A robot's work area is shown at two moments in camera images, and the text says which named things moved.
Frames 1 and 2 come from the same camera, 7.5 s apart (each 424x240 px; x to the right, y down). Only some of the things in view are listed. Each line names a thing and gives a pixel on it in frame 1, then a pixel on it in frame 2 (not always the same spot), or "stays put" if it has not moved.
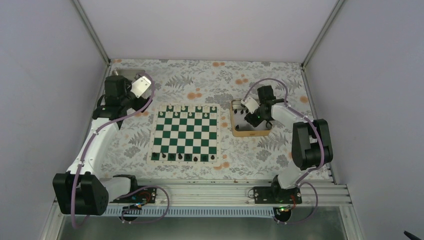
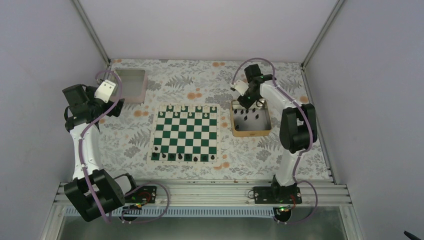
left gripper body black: [140, 104] -> [115, 112]
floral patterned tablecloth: [243, 157] stays put
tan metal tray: [240, 127] stays put
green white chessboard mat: [186, 134] stays put
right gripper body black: [256, 122] -> [249, 102]
